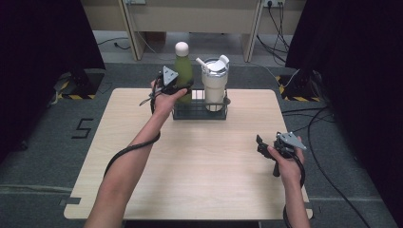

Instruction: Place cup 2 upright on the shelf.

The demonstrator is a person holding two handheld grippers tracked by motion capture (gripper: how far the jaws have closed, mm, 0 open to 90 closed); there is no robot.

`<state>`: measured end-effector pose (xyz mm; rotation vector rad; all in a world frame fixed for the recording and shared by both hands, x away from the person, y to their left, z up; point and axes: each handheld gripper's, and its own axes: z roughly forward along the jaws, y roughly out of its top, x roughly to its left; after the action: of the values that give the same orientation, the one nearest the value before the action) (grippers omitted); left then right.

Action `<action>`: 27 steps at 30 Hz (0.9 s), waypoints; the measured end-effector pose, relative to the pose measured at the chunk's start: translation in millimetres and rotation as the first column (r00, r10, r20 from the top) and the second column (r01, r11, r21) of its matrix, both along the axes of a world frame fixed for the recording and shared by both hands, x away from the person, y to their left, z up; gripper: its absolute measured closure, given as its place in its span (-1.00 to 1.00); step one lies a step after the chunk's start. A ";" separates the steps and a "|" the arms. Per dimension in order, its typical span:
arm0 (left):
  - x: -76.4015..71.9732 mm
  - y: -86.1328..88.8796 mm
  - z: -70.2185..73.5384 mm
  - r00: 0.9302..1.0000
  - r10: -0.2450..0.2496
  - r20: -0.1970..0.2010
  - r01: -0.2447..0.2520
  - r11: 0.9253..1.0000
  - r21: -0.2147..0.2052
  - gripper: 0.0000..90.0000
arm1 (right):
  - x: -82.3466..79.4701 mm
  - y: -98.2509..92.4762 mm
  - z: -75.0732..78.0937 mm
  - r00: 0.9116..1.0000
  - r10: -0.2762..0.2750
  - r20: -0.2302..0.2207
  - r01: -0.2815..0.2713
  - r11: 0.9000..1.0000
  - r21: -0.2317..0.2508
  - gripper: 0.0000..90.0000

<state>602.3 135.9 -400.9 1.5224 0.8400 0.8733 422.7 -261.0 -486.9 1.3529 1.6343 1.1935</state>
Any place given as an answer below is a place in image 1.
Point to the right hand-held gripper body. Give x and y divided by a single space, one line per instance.
290 141

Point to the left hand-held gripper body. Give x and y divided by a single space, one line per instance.
169 79

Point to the green bottle with white cap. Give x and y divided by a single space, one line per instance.
183 68

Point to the white tumbler with lid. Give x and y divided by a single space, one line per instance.
214 85

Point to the person's left hand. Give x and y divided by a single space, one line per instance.
164 104

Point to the person's right hand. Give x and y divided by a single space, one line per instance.
291 171

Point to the black stand base striped tape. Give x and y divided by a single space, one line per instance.
297 90
82 85

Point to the beige wooden desk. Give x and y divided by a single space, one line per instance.
190 19

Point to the black curtain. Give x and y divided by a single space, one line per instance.
361 79
38 63

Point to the white wall socket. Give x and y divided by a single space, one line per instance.
274 2

